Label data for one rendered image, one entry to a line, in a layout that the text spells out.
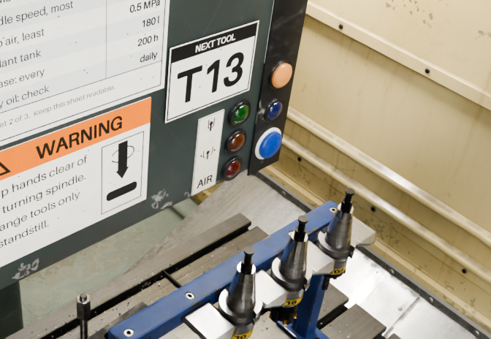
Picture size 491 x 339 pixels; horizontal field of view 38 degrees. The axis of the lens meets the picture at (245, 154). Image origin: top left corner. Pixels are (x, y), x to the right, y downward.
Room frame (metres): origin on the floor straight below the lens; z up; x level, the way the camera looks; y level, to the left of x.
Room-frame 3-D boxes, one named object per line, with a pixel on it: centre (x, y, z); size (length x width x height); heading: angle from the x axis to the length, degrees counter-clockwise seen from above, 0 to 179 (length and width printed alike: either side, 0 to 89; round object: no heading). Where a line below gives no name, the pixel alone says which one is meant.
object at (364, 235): (0.93, -0.21, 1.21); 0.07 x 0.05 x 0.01; 49
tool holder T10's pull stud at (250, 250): (0.72, -0.02, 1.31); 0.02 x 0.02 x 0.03
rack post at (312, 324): (0.96, -0.16, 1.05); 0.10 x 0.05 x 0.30; 49
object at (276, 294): (0.76, -0.06, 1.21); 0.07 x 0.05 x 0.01; 49
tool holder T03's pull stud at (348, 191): (0.88, -0.17, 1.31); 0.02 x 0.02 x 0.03
